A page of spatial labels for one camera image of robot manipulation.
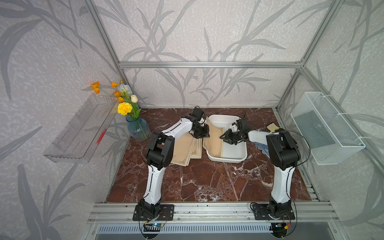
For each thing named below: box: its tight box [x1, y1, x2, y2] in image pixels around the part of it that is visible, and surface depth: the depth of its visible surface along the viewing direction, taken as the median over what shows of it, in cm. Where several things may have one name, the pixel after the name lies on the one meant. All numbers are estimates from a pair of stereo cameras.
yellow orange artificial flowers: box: [90, 77, 142, 121], surface depth 84 cm
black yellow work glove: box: [266, 122, 286, 133], surface depth 110 cm
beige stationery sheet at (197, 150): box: [190, 137, 202, 159], surface depth 96 cm
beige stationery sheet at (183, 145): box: [170, 132, 195, 167], surface depth 96 cm
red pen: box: [96, 128, 108, 145], surface depth 67 cm
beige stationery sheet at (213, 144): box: [202, 116, 224, 158], surface depth 97 cm
